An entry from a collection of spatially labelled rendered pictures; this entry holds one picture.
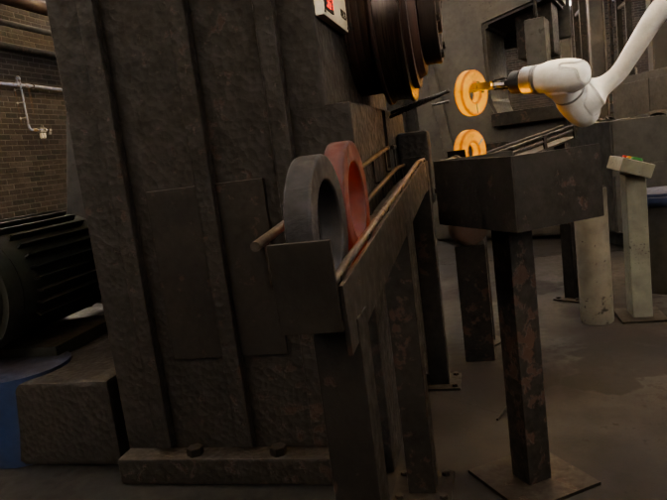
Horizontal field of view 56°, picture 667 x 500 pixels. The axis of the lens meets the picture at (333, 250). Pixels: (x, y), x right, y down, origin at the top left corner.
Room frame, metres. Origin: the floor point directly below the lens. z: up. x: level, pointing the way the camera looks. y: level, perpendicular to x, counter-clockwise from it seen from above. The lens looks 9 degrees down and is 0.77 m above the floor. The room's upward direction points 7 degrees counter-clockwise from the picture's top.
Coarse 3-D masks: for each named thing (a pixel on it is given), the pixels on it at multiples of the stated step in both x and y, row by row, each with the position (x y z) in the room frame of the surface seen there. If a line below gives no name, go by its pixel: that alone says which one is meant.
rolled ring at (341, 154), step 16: (336, 144) 0.93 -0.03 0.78; (352, 144) 0.97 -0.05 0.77; (336, 160) 0.89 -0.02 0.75; (352, 160) 0.95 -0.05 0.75; (352, 176) 1.00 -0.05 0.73; (352, 192) 1.02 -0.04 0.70; (352, 208) 1.02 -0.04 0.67; (368, 208) 1.03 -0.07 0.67; (352, 224) 0.90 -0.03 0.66; (368, 224) 1.01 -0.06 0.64; (352, 240) 0.88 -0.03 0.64
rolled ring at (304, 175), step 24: (312, 168) 0.73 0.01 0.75; (288, 192) 0.71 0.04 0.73; (312, 192) 0.71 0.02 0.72; (336, 192) 0.82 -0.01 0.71; (288, 216) 0.70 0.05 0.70; (312, 216) 0.69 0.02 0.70; (336, 216) 0.83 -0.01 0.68; (288, 240) 0.69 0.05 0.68; (312, 240) 0.69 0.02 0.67; (336, 240) 0.83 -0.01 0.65; (336, 264) 0.80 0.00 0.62
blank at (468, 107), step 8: (464, 72) 2.19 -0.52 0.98; (472, 72) 2.20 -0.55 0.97; (464, 80) 2.17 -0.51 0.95; (472, 80) 2.20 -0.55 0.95; (480, 80) 2.23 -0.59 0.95; (456, 88) 2.18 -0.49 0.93; (464, 88) 2.17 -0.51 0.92; (456, 96) 2.18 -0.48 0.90; (464, 96) 2.16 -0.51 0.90; (480, 96) 2.23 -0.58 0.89; (464, 104) 2.17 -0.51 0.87; (472, 104) 2.20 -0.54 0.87; (480, 104) 2.23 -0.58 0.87; (464, 112) 2.20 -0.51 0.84; (472, 112) 2.20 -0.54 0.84; (480, 112) 2.23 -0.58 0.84
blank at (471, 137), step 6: (462, 132) 2.23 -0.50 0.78; (468, 132) 2.21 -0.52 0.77; (474, 132) 2.24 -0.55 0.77; (462, 138) 2.19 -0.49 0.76; (468, 138) 2.21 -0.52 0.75; (474, 138) 2.24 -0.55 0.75; (480, 138) 2.26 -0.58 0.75; (456, 144) 2.20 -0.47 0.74; (462, 144) 2.18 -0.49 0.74; (468, 144) 2.21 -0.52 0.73; (474, 144) 2.25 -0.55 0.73; (480, 144) 2.26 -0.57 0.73; (456, 150) 2.19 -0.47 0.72; (474, 150) 2.26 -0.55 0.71; (480, 150) 2.26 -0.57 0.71; (468, 156) 2.21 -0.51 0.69
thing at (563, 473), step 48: (480, 192) 1.19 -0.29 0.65; (528, 192) 1.11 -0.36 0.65; (576, 192) 1.15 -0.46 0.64; (528, 240) 1.26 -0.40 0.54; (528, 288) 1.26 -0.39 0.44; (528, 336) 1.25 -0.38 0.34; (528, 384) 1.25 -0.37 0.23; (528, 432) 1.24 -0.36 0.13; (480, 480) 1.29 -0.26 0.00; (528, 480) 1.24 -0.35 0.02; (576, 480) 1.24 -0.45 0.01
